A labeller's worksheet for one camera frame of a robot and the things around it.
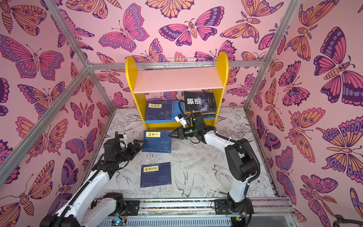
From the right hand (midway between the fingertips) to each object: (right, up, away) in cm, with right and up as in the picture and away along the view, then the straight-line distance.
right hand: (169, 134), depth 80 cm
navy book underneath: (-8, -4, +3) cm, 9 cm away
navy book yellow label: (-9, +15, +17) cm, 24 cm away
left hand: (-15, -5, +1) cm, 16 cm away
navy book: (-9, -24, +4) cm, 26 cm away
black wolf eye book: (+18, +21, +12) cm, 30 cm away
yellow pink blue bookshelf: (-6, +28, +36) cm, 46 cm away
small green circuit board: (-25, -44, -8) cm, 52 cm away
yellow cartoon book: (+24, +12, +14) cm, 30 cm away
